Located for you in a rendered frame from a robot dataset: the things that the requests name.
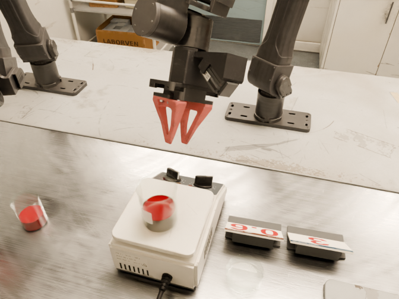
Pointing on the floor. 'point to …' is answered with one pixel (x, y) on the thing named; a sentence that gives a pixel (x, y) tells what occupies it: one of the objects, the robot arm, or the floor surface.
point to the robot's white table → (260, 142)
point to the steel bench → (320, 269)
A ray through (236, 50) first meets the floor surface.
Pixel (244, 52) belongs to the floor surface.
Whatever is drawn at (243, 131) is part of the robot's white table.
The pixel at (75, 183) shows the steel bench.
